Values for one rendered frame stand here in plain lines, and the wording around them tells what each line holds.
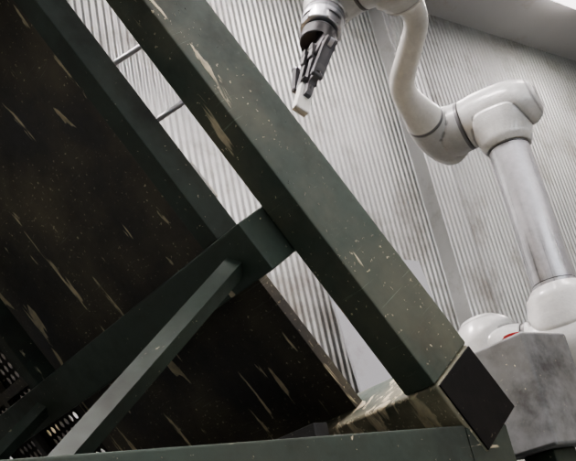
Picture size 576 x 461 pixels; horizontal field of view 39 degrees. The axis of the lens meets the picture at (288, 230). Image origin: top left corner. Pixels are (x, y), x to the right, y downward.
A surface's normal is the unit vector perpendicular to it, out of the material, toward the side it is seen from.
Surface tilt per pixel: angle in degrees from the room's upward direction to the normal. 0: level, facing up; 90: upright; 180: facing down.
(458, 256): 90
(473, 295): 90
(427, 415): 124
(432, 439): 90
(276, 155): 90
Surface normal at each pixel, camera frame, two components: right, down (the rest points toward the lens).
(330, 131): 0.55, -0.43
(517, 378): -0.79, -0.10
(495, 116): -0.47, -0.20
